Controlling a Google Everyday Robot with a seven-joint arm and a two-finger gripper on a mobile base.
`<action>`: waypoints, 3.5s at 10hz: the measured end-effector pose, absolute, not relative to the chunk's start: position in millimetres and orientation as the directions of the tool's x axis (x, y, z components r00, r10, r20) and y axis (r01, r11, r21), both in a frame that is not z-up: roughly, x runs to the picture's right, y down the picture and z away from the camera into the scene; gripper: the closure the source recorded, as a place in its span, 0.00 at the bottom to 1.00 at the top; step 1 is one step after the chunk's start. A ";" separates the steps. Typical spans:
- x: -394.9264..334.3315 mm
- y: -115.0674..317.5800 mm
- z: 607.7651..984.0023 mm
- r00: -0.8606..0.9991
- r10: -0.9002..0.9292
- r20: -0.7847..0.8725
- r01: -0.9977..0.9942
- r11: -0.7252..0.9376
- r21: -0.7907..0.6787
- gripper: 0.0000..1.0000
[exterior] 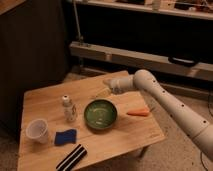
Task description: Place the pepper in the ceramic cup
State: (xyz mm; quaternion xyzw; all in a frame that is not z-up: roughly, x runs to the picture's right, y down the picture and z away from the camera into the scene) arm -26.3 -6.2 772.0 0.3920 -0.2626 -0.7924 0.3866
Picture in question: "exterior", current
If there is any orange pepper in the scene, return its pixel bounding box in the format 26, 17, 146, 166
127, 109, 149, 116

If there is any blue sponge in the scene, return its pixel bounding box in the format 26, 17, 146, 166
54, 129, 77, 146

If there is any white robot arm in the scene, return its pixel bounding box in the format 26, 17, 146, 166
103, 69, 213, 162

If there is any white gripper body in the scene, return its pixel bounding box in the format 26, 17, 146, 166
103, 76, 135, 94

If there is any long grey case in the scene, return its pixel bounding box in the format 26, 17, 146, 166
69, 41, 213, 81

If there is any small white bottle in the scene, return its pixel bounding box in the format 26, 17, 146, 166
62, 95, 77, 122

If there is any green ceramic bowl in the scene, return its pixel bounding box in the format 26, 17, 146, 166
84, 99, 117, 130

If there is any metal stand pole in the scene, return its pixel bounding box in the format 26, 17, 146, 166
72, 0, 84, 44

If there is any pale wooden gripper finger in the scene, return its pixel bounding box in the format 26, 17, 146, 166
96, 88, 111, 98

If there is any white ceramic cup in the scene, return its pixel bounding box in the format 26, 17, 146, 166
26, 119, 49, 144

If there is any black case handle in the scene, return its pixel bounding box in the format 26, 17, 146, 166
168, 57, 199, 67

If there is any wooden table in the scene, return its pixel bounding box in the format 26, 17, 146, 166
18, 71, 165, 171

